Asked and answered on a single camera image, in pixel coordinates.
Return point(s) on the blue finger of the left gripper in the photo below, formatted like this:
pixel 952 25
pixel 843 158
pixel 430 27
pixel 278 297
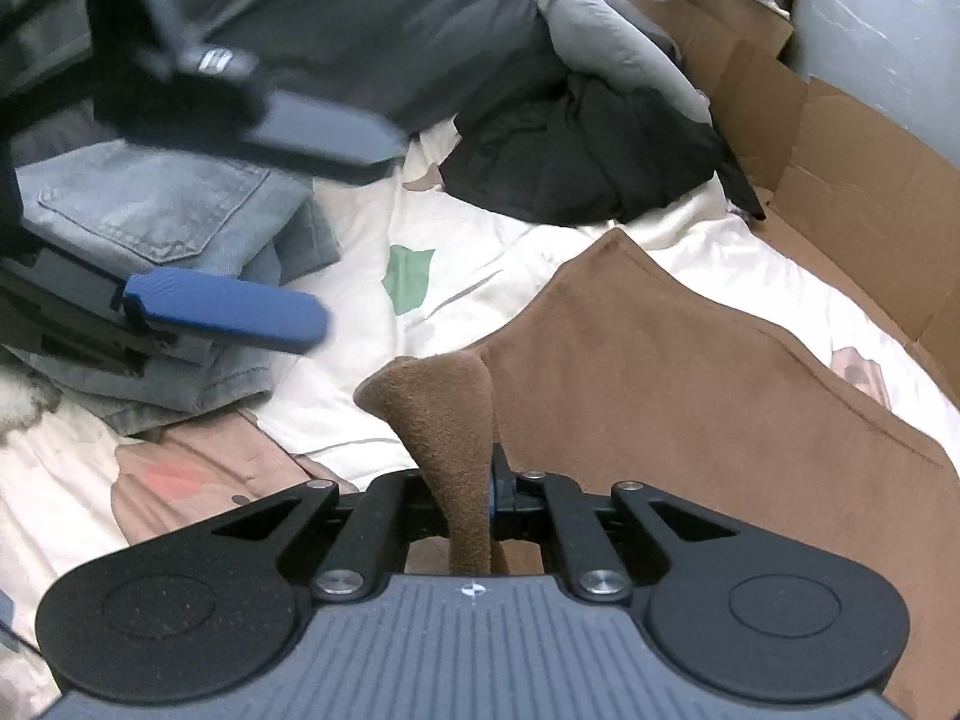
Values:
pixel 189 302
pixel 316 137

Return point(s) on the flattened brown cardboard box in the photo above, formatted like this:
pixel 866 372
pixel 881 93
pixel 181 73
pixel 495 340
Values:
pixel 858 198

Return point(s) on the dark grey pillow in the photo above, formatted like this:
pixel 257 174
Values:
pixel 414 62

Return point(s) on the light blue denim jeans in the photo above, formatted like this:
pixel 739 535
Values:
pixel 132 210

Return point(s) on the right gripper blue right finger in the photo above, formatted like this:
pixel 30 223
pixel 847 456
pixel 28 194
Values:
pixel 553 512

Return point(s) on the grey upright mattress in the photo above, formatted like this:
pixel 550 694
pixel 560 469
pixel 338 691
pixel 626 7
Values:
pixel 897 56

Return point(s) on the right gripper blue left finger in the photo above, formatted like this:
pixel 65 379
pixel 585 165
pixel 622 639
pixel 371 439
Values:
pixel 395 511

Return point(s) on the brown shirt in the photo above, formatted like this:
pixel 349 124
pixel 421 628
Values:
pixel 617 371

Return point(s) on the grey neck pillow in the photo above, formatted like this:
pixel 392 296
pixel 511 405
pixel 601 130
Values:
pixel 614 40

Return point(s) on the cream bear print bedsheet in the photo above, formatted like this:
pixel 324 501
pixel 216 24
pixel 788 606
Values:
pixel 419 274

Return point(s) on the black garment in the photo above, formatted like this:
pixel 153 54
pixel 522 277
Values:
pixel 548 145

